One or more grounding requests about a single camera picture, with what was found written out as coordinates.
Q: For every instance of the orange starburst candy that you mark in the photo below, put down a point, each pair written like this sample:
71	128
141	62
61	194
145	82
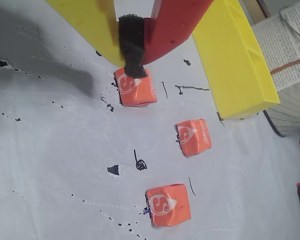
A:
193	137
140	92
168	205

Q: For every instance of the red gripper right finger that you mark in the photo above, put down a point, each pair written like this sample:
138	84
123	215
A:
175	25

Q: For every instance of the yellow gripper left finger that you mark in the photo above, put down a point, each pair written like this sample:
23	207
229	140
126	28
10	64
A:
85	22

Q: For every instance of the pale wooden stick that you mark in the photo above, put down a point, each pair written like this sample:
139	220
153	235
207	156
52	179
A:
255	7

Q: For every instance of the yellow three-compartment box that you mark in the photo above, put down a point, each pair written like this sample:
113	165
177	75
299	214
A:
235	62

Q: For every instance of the white plastic table cover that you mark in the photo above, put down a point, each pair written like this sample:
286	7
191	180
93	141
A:
52	150

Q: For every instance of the paint can with printed label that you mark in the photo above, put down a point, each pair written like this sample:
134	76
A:
285	55

